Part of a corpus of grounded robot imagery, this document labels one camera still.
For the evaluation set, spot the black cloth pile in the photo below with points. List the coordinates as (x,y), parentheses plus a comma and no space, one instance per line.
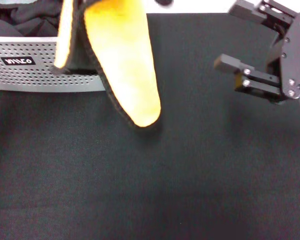
(27,22)

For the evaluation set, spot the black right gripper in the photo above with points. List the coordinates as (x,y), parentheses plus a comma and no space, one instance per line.
(296,55)

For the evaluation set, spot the grey yellow towel black trim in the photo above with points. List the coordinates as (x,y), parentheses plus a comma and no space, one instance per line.
(125,65)

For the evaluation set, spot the grey perforated storage box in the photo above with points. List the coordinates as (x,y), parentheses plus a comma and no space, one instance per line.
(40,80)

